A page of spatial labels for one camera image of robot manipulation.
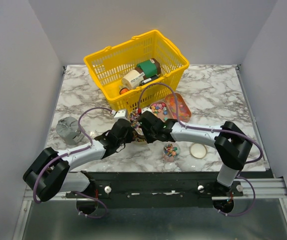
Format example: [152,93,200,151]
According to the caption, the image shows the pink tray pastel star candies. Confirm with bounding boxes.
[149,100,173,122]

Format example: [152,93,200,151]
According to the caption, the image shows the pink tray translucent star candies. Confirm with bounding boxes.
[164,92,192,123]

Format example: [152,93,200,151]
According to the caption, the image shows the beige tray swirl lollipops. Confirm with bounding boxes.
[128,109,147,145]

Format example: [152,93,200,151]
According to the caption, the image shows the clear plastic candy jar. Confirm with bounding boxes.
[162,142,181,163]

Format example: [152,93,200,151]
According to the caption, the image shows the black box package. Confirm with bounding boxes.
[139,74,159,86]

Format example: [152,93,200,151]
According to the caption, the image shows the gold rimmed jar lid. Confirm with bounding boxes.
[189,143,208,159]

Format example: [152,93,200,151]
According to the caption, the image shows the cream wrapped paper roll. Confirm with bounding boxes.
[121,69,145,90]

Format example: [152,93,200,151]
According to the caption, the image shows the grey crumpled cloth lump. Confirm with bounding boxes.
[55,116,84,145]

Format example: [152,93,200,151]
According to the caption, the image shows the yellow plastic shopping basket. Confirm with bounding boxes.
[83,29,190,112]

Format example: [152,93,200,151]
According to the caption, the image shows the green wrapped brown package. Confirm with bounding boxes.
[136,58,161,78]

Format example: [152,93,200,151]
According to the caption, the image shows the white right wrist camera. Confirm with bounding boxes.
[138,107,153,114]

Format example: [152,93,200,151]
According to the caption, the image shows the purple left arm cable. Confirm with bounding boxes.
[32,107,117,220]

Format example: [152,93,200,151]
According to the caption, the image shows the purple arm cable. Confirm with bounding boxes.
[32,107,117,220]
[137,82,264,218]

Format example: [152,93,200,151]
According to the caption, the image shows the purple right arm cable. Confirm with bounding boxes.
[137,82,264,218]

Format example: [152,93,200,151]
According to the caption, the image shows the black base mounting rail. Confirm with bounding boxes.
[65,171,274,209]

